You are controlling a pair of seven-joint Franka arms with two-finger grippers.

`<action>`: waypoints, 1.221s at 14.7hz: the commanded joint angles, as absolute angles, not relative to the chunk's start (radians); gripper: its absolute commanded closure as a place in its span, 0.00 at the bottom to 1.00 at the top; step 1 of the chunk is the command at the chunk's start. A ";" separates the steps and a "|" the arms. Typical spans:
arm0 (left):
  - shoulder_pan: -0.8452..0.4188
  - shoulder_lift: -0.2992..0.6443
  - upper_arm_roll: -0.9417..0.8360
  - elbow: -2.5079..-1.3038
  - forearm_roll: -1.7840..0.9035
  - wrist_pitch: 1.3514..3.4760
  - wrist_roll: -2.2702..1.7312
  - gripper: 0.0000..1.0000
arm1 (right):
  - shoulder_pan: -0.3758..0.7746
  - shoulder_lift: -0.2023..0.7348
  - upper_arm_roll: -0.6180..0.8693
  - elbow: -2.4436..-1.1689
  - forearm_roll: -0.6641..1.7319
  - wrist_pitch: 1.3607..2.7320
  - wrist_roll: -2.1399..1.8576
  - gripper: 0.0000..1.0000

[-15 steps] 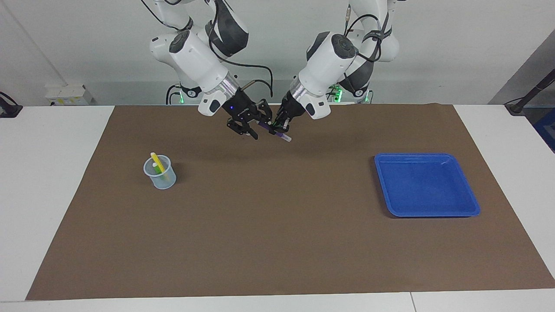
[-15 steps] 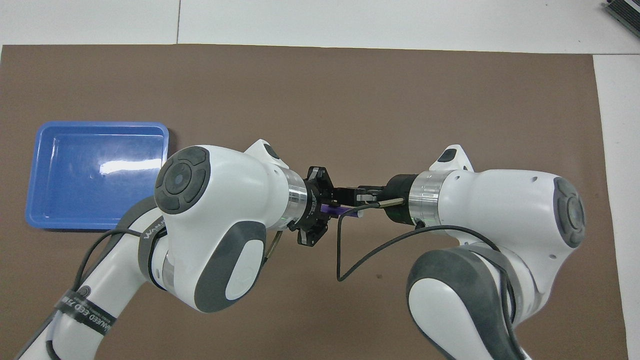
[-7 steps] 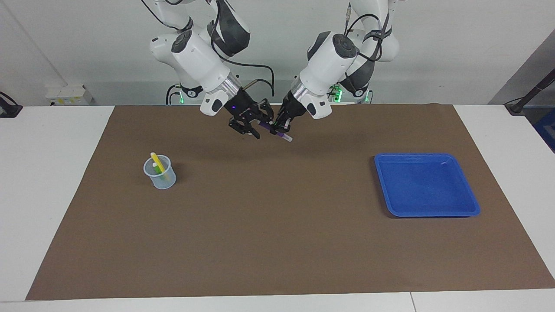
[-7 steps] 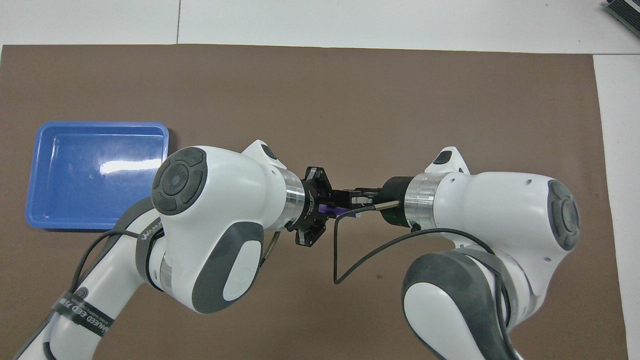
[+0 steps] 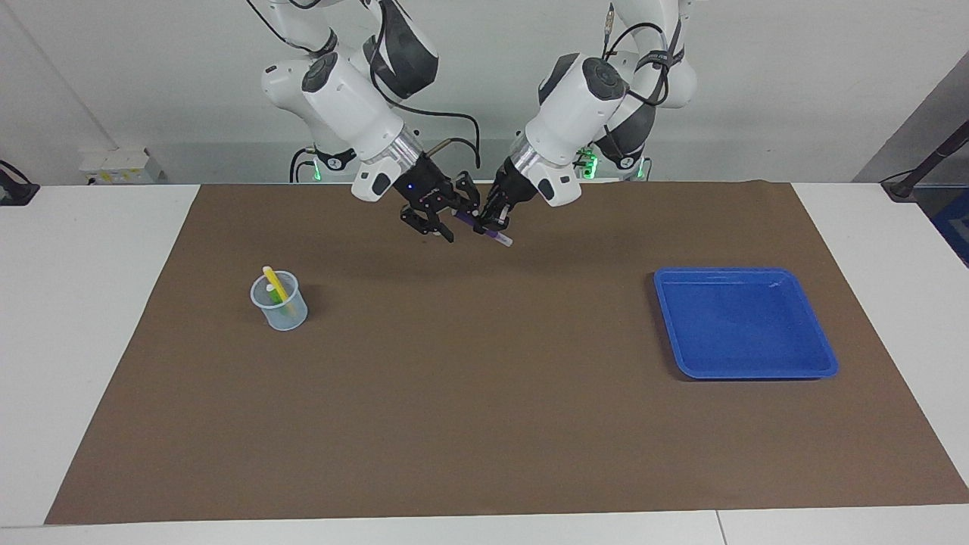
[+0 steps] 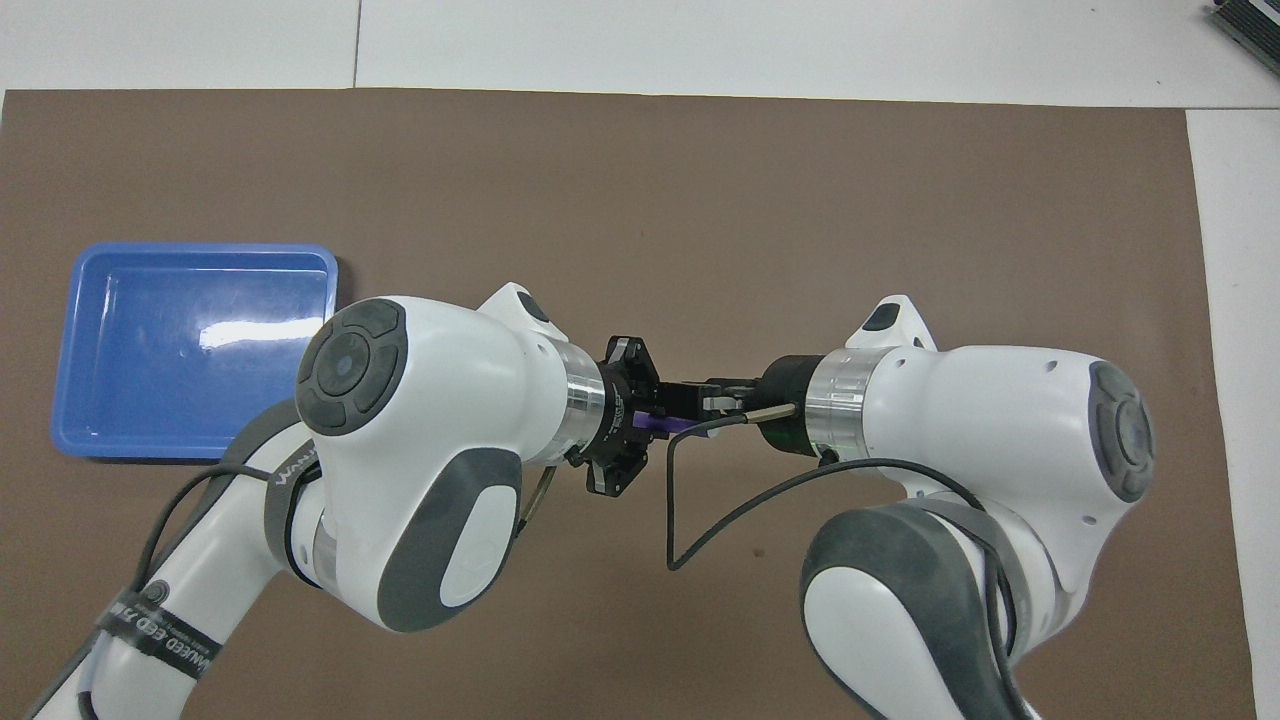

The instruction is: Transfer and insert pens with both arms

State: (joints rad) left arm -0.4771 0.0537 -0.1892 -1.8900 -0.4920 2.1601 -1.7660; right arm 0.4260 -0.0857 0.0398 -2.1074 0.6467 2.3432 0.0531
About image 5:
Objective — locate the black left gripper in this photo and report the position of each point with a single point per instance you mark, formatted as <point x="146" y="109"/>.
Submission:
<point x="507" y="185"/>

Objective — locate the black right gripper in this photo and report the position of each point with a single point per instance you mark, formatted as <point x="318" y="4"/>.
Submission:
<point x="424" y="188"/>

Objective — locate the purple marker pen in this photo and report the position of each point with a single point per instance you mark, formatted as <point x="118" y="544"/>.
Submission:
<point x="501" y="239"/>

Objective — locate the yellow marker pen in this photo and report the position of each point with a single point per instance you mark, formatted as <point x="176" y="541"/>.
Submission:
<point x="274" y="280"/>

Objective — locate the green marker pen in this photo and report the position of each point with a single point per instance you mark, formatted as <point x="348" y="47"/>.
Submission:
<point x="270" y="288"/>

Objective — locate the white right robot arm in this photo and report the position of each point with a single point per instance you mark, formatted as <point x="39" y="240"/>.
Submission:
<point x="356" y="106"/>

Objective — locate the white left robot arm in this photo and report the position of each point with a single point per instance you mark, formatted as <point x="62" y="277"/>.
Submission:
<point x="575" y="106"/>

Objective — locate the brown paper table mat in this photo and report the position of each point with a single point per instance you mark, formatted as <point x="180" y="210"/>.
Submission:
<point x="484" y="378"/>

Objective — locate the clear plastic cup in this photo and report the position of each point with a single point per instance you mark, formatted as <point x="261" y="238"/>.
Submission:
<point x="284" y="322"/>

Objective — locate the blue plastic tray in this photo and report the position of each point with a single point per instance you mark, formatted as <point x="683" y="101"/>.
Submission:
<point x="742" y="325"/>

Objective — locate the black stand pole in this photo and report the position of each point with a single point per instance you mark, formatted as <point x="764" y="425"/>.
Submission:
<point x="939" y="151"/>

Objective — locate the blue object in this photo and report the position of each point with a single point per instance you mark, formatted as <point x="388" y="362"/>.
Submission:
<point x="955" y="227"/>

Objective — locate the black clamp mount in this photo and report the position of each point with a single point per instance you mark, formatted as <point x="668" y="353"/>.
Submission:
<point x="15" y="193"/>

